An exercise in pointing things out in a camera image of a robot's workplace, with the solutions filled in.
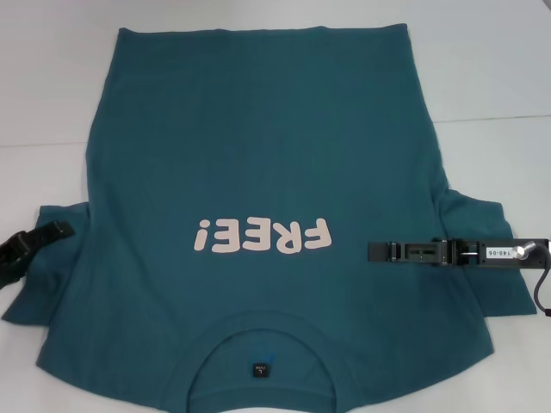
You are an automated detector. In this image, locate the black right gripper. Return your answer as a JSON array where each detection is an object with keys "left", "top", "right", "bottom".
[{"left": 368, "top": 238, "right": 551, "bottom": 270}]

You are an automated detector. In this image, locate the teal t-shirt with FREE print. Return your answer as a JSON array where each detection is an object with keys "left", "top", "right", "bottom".
[{"left": 0, "top": 23, "right": 537, "bottom": 413}]

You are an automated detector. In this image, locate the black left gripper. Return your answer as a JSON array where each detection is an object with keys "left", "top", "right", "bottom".
[{"left": 0, "top": 219, "right": 77, "bottom": 290}]

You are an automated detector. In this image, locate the right gripper cable with plug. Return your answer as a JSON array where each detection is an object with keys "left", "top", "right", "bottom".
[{"left": 514, "top": 239, "right": 551, "bottom": 319}]

